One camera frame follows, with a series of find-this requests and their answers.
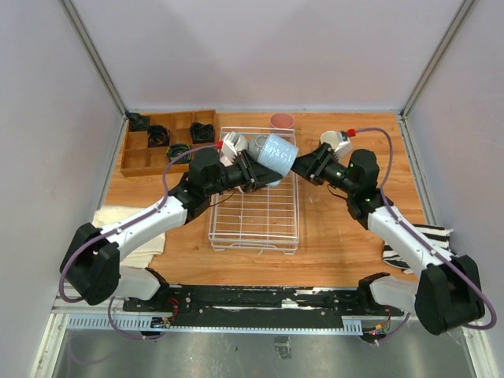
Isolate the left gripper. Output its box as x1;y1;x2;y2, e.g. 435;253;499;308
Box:
206;149;283;196

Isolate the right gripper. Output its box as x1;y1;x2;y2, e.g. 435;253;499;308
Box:
284;143;358;196

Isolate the light blue mug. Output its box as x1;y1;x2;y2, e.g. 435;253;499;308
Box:
257;134;298;187

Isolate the grey-green speckled mug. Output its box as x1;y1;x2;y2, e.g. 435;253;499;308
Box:
247;135;269;160

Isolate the pink tumbler cup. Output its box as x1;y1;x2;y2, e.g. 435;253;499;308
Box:
267;113;296;145

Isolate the black mug white inside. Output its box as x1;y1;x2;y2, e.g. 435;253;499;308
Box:
320;131;336;152

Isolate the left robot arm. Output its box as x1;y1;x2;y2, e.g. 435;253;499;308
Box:
58;147;283;312

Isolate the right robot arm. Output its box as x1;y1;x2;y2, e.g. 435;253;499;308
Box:
291;143;485;335

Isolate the rolled black patterned tie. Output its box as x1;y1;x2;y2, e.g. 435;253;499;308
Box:
190;122;215;144

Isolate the rolled blue yellow tie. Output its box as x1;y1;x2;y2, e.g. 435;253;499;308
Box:
166;143;191;164

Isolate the rolled dark green tie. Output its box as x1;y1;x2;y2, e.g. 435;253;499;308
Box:
126;112;150;132

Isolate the black white striped cloth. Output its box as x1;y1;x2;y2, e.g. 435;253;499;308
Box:
382;224;453;274

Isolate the cream folded cloth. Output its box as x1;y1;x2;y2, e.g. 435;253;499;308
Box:
91;204;168;270

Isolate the white wire dish rack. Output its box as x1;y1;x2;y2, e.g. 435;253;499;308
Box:
208;127;299;255

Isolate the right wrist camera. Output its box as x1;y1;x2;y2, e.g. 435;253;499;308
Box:
333;132;353;159

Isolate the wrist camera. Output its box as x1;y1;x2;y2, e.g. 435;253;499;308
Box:
220;131;249;158
333;132;353;159

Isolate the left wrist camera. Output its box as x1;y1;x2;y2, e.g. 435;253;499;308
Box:
220;131;249;158

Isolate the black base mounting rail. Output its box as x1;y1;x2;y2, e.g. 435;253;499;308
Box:
123;285;402;319

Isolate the grey slotted cable duct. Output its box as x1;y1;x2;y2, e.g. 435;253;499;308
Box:
67;309;363;335

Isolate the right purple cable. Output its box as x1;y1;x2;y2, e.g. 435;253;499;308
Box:
346;127;497;346

